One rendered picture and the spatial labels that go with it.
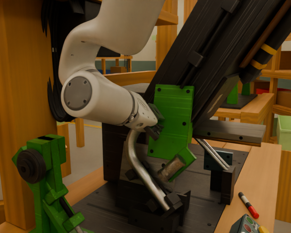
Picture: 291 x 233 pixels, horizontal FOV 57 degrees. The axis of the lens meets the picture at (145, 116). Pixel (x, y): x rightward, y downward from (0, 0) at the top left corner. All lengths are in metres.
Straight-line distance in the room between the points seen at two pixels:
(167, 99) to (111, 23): 0.40
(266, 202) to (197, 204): 0.22
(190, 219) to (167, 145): 0.22
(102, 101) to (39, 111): 0.35
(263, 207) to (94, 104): 0.65
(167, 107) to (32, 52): 0.39
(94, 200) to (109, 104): 0.49
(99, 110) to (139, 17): 0.17
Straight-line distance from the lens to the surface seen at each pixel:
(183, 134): 0.74
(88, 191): 1.02
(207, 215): 0.85
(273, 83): 4.05
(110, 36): 0.42
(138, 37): 0.42
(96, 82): 0.47
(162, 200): 0.74
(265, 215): 0.90
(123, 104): 0.53
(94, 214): 0.85
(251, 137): 0.82
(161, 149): 0.76
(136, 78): 1.39
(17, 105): 0.75
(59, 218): 0.68
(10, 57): 0.74
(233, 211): 0.89
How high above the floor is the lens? 1.35
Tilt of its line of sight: 12 degrees down
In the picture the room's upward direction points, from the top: straight up
